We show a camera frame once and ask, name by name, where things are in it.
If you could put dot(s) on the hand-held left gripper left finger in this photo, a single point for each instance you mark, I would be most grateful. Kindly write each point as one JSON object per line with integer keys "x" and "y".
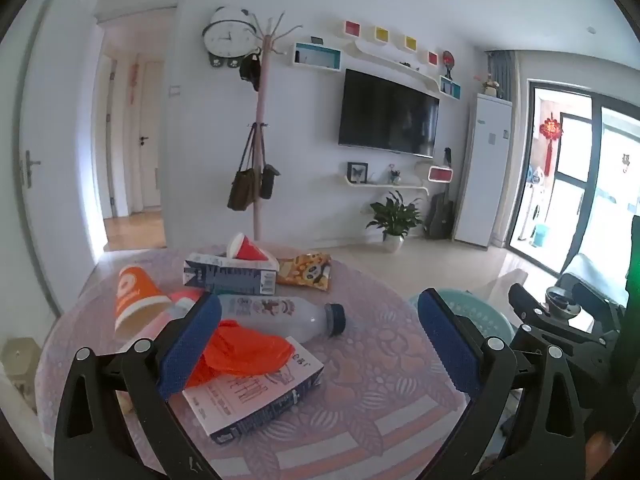
{"x": 190, "y": 345}

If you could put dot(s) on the detergent bottle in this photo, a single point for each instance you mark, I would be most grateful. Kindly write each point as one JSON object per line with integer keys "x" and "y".
{"x": 538, "y": 176}

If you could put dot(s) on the red round fan ornament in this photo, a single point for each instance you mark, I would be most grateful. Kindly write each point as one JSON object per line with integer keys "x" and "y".
{"x": 449, "y": 60}

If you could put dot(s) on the blue bucket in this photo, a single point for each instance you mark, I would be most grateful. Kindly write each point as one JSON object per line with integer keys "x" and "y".
{"x": 540, "y": 235}

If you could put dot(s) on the small black bag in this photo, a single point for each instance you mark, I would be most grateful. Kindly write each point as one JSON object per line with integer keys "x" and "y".
{"x": 269, "y": 180}

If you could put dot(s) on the brown handbag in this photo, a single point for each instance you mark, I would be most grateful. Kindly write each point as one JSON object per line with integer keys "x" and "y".
{"x": 242, "y": 190}

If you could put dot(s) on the grey curtain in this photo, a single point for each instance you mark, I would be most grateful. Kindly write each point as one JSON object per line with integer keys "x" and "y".
{"x": 500, "y": 72}

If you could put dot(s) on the small flower pot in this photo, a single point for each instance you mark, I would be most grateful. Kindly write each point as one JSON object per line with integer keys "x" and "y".
{"x": 491, "y": 86}

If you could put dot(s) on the orange paper cup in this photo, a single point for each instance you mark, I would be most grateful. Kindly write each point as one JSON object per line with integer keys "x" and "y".
{"x": 132, "y": 295}

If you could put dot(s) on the red and white shelf box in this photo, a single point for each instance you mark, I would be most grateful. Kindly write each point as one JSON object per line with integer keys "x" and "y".
{"x": 440, "y": 174}

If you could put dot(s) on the person's right hand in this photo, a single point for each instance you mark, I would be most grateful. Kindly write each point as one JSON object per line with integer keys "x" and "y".
{"x": 599, "y": 447}

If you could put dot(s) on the blue-edged wall shelf box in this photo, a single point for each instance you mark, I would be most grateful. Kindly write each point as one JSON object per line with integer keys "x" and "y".
{"x": 317, "y": 57}

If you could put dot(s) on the long white curved shelf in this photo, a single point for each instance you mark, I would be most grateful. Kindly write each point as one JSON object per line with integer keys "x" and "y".
{"x": 390, "y": 62}

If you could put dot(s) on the plastic bottle with dark cap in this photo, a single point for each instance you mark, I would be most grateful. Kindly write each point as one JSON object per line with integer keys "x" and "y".
{"x": 280, "y": 312}

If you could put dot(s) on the red paper cup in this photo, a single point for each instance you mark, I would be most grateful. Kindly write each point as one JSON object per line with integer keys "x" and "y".
{"x": 247, "y": 250}

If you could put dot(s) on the orange plastic bag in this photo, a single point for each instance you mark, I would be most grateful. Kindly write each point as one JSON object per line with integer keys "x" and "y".
{"x": 250, "y": 352}

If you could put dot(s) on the yellow cube wall shelf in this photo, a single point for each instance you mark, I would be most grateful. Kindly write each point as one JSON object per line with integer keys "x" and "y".
{"x": 411, "y": 43}
{"x": 382, "y": 35}

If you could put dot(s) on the black cap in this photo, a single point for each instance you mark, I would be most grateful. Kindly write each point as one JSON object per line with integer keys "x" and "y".
{"x": 250, "y": 70}

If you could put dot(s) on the pink patterned tablecloth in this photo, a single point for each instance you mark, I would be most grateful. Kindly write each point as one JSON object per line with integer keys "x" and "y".
{"x": 370, "y": 360}

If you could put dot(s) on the white standing air conditioner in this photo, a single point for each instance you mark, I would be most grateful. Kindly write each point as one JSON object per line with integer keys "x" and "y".
{"x": 482, "y": 170}

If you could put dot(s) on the pink plastic cup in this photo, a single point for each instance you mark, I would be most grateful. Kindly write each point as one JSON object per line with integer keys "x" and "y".
{"x": 167, "y": 306}

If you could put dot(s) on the glass sliding door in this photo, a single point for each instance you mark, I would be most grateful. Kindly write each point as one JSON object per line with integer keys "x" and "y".
{"x": 595, "y": 160}

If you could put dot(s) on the potted green plant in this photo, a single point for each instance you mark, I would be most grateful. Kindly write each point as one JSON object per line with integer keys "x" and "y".
{"x": 395, "y": 220}

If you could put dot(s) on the teal plastic basket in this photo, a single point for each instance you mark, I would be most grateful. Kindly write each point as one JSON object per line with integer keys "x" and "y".
{"x": 475, "y": 310}

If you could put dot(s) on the white washing machine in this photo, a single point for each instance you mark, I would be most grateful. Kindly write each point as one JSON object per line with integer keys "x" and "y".
{"x": 531, "y": 210}

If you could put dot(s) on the pink coat rack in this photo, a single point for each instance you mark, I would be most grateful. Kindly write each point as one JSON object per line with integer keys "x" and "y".
{"x": 262, "y": 110}

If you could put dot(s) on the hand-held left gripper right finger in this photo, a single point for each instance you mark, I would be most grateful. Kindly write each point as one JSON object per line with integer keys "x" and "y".
{"x": 450, "y": 347}

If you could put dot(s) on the white wavy shelf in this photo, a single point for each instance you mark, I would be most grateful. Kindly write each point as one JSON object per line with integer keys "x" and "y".
{"x": 385, "y": 186}

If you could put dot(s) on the red hanging wall decoration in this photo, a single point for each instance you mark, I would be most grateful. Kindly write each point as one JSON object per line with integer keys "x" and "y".
{"x": 133, "y": 80}

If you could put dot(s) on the white light switch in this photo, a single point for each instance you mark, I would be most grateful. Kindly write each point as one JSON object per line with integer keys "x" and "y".
{"x": 175, "y": 90}

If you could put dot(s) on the small blue wall shelf box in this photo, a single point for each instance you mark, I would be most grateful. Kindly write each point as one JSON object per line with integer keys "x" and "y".
{"x": 450, "y": 86}

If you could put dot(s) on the beige box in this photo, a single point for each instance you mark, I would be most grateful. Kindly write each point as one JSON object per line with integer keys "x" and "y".
{"x": 17, "y": 365}

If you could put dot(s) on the yellow snack packet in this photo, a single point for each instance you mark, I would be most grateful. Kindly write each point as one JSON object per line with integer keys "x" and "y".
{"x": 305, "y": 270}

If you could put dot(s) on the wall-mounted television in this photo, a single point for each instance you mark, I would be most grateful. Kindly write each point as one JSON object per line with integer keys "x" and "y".
{"x": 387, "y": 110}

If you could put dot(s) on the black guitar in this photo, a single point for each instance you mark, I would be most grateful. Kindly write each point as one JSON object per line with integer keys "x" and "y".
{"x": 440, "y": 215}

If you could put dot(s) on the grey-blue sofa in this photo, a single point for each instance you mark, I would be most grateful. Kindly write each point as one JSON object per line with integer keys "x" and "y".
{"x": 595, "y": 277}

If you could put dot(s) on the panda wall clock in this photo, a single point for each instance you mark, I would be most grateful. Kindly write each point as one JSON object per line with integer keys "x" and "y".
{"x": 227, "y": 37}

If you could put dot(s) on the small flower figurine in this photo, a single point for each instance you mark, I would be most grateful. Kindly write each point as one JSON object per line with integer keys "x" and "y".
{"x": 394, "y": 175}

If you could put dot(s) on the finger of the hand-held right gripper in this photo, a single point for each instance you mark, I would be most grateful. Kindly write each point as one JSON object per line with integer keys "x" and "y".
{"x": 527, "y": 342}
{"x": 530, "y": 306}

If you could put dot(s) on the white hallway door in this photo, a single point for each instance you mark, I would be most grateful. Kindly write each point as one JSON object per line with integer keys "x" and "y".
{"x": 150, "y": 135}

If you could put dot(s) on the butterfly picture frame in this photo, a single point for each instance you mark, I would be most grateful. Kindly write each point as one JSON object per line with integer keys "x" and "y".
{"x": 358, "y": 172}

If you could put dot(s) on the red knot decoration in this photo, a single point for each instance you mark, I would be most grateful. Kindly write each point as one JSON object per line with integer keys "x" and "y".
{"x": 551, "y": 132}

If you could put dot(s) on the red cube wall shelf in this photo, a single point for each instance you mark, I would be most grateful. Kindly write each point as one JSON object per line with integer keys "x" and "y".
{"x": 352, "y": 28}
{"x": 433, "y": 57}

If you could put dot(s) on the window sticker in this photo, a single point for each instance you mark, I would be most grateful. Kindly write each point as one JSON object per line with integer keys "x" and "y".
{"x": 625, "y": 162}

